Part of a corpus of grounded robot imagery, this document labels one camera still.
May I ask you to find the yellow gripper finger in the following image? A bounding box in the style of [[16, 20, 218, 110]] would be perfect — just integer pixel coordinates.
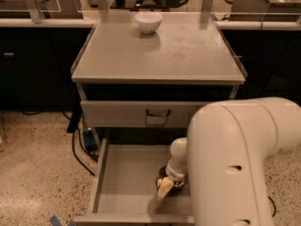
[[156, 177, 174, 200]]

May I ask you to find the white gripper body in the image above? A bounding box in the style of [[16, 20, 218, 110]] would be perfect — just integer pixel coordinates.
[[166, 159, 187, 182]]

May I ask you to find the crushed orange soda can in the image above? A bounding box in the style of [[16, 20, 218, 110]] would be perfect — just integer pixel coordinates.
[[156, 166, 185, 190]]

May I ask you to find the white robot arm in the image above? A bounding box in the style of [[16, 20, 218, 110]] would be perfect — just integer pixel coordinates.
[[157, 97, 301, 226]]

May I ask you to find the open grey middle drawer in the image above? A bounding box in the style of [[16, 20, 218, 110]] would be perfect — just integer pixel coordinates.
[[74, 138, 194, 226]]

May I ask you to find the grey drawer cabinet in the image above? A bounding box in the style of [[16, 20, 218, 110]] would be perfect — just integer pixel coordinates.
[[71, 10, 247, 226]]

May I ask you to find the closed grey top drawer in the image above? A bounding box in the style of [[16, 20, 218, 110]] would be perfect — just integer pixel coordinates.
[[81, 101, 207, 128]]

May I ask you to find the blue power box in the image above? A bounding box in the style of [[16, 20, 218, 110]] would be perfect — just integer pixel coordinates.
[[83, 130, 97, 152]]

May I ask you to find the blue floor tape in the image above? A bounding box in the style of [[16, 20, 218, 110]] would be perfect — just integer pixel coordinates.
[[49, 216, 75, 226]]

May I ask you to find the white ceramic bowl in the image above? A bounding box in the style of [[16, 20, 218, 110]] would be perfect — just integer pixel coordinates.
[[135, 11, 163, 34]]

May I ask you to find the black drawer handle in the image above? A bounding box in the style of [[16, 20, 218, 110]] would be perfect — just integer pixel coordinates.
[[146, 109, 171, 117]]

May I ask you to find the black floor cable left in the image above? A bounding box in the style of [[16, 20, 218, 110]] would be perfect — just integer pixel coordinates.
[[20, 109, 100, 177]]

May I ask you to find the white horizontal rail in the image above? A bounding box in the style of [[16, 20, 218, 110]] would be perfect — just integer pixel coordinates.
[[0, 18, 301, 31]]

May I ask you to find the left metal bracket post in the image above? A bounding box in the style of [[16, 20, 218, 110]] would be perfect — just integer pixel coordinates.
[[24, 0, 43, 24]]

